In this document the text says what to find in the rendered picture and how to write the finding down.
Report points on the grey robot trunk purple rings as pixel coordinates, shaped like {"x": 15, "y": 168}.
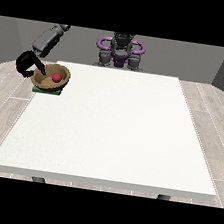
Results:
{"x": 120, "y": 53}

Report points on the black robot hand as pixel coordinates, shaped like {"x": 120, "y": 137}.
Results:
{"x": 26, "y": 62}

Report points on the green square pad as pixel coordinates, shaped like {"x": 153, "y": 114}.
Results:
{"x": 45, "y": 91}

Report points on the dark table leg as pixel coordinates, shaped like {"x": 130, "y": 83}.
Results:
{"x": 38, "y": 179}
{"x": 164, "y": 197}

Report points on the small red ball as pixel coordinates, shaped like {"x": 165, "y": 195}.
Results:
{"x": 57, "y": 77}

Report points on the brown wooden bowl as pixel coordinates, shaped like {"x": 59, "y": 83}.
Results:
{"x": 53, "y": 79}

